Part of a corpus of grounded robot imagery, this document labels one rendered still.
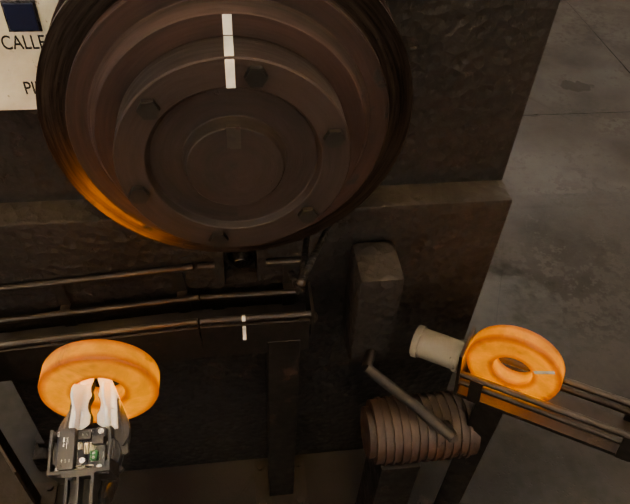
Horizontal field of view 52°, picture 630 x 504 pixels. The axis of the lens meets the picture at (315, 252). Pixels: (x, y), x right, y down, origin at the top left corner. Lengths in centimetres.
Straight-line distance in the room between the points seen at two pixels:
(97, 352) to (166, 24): 42
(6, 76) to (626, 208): 227
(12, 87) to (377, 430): 83
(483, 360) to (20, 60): 84
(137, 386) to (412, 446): 55
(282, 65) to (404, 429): 75
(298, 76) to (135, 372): 44
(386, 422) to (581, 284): 128
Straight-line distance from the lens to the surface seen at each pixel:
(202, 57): 71
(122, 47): 76
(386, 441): 123
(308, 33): 75
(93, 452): 84
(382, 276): 108
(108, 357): 87
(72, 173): 91
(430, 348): 115
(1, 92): 102
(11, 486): 116
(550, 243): 246
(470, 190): 117
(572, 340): 218
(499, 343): 109
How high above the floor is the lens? 159
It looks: 46 degrees down
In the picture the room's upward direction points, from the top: 4 degrees clockwise
